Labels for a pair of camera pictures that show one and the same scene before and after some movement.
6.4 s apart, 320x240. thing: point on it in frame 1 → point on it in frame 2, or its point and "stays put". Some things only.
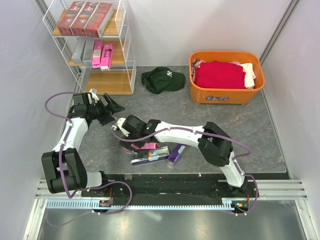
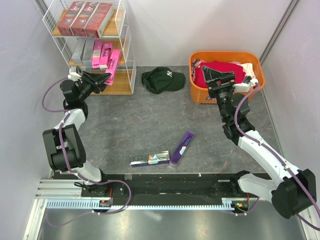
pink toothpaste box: [107, 55] stays put
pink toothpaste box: [148, 146] → [112, 67]
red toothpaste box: [82, 17] stays put
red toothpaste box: [70, 16] stays put
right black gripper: [126, 143] → [211, 75]
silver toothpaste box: [88, 53] stays put
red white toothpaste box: [97, 24] stays put
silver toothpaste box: [78, 50] stays put
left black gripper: [111, 106] → [96, 81]
